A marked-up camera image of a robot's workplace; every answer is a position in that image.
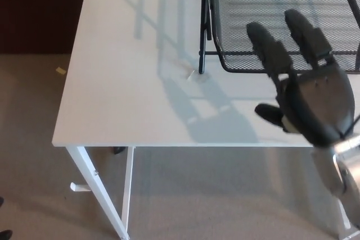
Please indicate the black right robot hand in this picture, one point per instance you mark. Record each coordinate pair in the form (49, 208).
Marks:
(317, 102)

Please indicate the black mesh file tray layer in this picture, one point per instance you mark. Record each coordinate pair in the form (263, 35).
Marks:
(239, 26)

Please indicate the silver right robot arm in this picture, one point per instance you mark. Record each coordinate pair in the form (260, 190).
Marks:
(329, 172)

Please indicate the white V-shaped table leg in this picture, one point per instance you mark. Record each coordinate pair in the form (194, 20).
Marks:
(346, 221)
(84, 161)

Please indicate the clear tape piece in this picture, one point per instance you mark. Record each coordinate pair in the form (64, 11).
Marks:
(190, 74)

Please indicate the small black foot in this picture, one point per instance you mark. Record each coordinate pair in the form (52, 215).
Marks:
(118, 150)

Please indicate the white table foot piece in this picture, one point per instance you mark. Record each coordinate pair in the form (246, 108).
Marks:
(81, 187)

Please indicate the yellow paper scrap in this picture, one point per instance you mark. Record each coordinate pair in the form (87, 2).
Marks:
(60, 70)

